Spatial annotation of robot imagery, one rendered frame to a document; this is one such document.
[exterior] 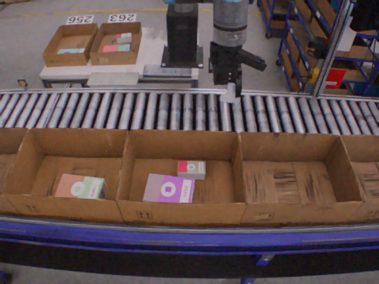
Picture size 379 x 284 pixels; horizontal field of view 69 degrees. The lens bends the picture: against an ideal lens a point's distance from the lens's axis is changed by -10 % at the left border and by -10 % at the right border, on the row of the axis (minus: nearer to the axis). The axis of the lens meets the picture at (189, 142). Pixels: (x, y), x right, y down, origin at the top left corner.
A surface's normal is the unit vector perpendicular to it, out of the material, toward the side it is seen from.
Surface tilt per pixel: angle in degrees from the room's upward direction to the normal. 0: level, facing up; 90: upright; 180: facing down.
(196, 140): 89
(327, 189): 0
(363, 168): 0
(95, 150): 89
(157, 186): 0
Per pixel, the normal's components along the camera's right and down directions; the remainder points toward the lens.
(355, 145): -0.01, 0.76
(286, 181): 0.01, -0.65
